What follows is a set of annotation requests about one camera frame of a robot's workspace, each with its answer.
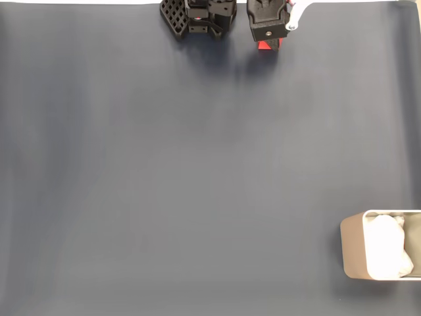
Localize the beige rounded box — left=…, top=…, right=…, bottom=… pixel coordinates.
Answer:
left=339, top=209, right=421, bottom=282

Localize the white cloth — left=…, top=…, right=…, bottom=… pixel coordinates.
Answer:
left=364, top=213, right=415, bottom=279

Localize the red cube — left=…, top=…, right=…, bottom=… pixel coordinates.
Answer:
left=258, top=39, right=281, bottom=51

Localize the white camera board mount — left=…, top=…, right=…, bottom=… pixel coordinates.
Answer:
left=284, top=1, right=315, bottom=32

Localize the dark grey table mat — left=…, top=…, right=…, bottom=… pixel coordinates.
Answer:
left=0, top=2, right=421, bottom=316

